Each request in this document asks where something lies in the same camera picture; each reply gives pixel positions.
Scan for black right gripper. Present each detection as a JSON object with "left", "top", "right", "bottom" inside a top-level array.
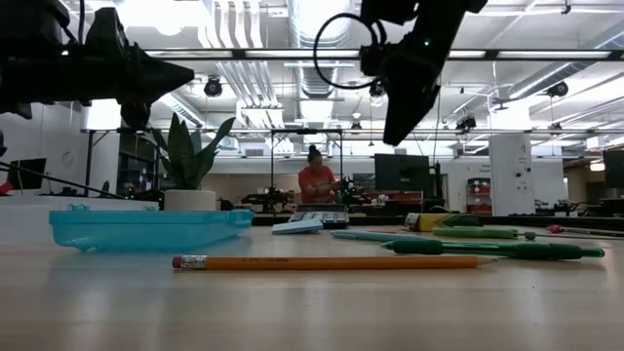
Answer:
[{"left": 383, "top": 12, "right": 469, "bottom": 146}]

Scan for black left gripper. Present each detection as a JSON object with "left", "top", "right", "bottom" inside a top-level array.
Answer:
[{"left": 48, "top": 7, "right": 196, "bottom": 130}]

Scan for yellow crayon box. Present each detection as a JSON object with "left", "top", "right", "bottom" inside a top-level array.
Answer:
[{"left": 404, "top": 212, "right": 484, "bottom": 233}]

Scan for light teal pen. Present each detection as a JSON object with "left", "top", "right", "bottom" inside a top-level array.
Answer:
[{"left": 331, "top": 229, "right": 435, "bottom": 244}]

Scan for green handled scissors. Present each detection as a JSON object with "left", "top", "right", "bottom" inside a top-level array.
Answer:
[{"left": 431, "top": 226, "right": 624, "bottom": 241}]

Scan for yellow pencil with eraser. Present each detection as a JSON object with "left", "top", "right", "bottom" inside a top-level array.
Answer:
[{"left": 172, "top": 254, "right": 497, "bottom": 272}]

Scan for dark green pen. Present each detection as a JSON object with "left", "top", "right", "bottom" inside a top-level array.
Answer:
[{"left": 380, "top": 238, "right": 606, "bottom": 260}]

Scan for large black monitor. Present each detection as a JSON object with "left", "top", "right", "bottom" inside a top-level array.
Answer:
[{"left": 373, "top": 153, "right": 431, "bottom": 193}]

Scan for person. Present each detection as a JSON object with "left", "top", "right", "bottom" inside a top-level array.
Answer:
[{"left": 297, "top": 144, "right": 338, "bottom": 205}]

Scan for white pillar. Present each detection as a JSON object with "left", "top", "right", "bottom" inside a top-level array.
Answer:
[{"left": 488, "top": 132, "right": 536, "bottom": 217}]

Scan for red storage shelf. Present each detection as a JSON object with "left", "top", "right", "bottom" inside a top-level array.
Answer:
[{"left": 466, "top": 177, "right": 493, "bottom": 215}]

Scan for snake plant in white pot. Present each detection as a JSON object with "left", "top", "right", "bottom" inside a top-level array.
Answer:
[{"left": 150, "top": 111, "right": 237, "bottom": 212}]

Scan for black desk calculator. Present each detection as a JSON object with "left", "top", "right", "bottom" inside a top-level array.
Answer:
[{"left": 288, "top": 203, "right": 351, "bottom": 230}]

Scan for small black monitor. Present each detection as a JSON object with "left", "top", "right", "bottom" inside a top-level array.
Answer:
[
  {"left": 603, "top": 149, "right": 624, "bottom": 189},
  {"left": 7, "top": 157, "right": 48, "bottom": 191}
]

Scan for teal and clear pencil case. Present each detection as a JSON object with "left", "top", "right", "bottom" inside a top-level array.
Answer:
[{"left": 0, "top": 196, "right": 255, "bottom": 254}]

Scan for light blue sticky notes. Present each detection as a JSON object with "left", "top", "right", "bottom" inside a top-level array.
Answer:
[{"left": 271, "top": 218, "right": 325, "bottom": 236}]

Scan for background robot rig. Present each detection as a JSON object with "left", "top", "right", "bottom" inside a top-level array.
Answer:
[{"left": 241, "top": 129, "right": 345, "bottom": 215}]

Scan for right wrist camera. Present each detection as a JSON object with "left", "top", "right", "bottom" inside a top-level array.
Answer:
[{"left": 359, "top": 42, "right": 391, "bottom": 78}]

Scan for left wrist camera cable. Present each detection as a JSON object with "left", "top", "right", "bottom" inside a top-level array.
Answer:
[{"left": 76, "top": 0, "right": 88, "bottom": 46}]

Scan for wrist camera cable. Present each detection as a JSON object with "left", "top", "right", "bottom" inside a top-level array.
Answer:
[
  {"left": 313, "top": 12, "right": 386, "bottom": 92},
  {"left": 76, "top": 0, "right": 88, "bottom": 46}
]

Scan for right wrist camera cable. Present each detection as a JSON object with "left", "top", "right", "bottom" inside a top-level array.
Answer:
[{"left": 313, "top": 12, "right": 386, "bottom": 92}]

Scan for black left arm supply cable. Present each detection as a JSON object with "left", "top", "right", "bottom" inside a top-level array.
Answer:
[{"left": 0, "top": 160, "right": 126, "bottom": 200}]

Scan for black aluminium table frame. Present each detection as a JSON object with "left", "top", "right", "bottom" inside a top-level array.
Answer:
[{"left": 251, "top": 214, "right": 624, "bottom": 229}]

